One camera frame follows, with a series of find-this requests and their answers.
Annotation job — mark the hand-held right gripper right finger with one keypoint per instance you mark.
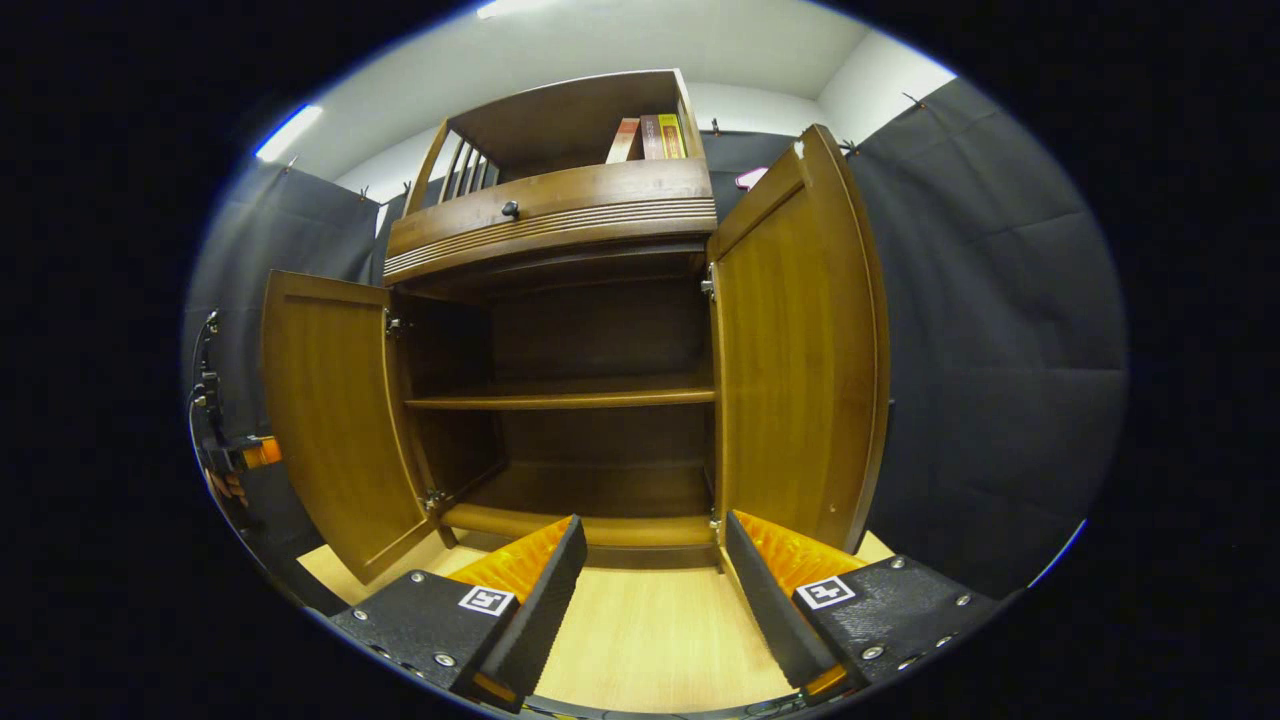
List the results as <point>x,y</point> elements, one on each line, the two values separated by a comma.
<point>770,610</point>

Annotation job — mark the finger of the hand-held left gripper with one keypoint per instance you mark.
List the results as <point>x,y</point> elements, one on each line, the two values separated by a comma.
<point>264,452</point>

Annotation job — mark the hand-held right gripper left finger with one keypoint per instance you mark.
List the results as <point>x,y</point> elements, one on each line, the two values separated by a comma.
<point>545,610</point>

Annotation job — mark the wooden shoe cabinet door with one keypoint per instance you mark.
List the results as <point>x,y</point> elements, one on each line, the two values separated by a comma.
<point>790,350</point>
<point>330,420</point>

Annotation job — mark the wooden double-door shoe cabinet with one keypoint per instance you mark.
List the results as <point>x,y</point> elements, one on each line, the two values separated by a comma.
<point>600,330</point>

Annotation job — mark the black backdrop cloth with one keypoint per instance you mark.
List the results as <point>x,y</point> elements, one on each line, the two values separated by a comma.
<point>1000,350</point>

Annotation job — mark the wooden drawer with black knob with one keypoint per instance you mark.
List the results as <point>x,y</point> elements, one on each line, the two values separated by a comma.
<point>600,195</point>

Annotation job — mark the dark maroon book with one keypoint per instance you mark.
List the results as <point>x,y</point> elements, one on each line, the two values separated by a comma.
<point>652,137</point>

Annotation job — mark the yellow book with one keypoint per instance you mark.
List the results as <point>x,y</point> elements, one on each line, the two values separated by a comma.
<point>672,135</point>

